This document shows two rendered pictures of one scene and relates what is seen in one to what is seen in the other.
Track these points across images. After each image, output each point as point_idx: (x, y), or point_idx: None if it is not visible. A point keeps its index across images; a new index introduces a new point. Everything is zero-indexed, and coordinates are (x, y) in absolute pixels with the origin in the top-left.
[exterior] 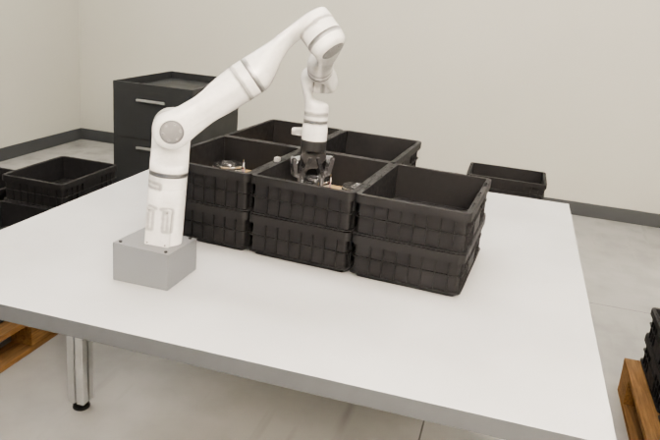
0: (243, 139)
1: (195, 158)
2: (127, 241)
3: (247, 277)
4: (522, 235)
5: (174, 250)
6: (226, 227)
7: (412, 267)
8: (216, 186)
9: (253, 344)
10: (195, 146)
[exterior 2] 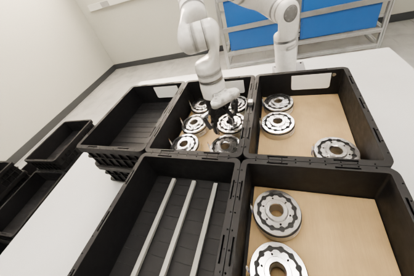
0: (343, 158)
1: (356, 116)
2: (299, 64)
3: None
4: (51, 235)
5: (273, 69)
6: None
7: None
8: (284, 85)
9: (226, 74)
10: (359, 105)
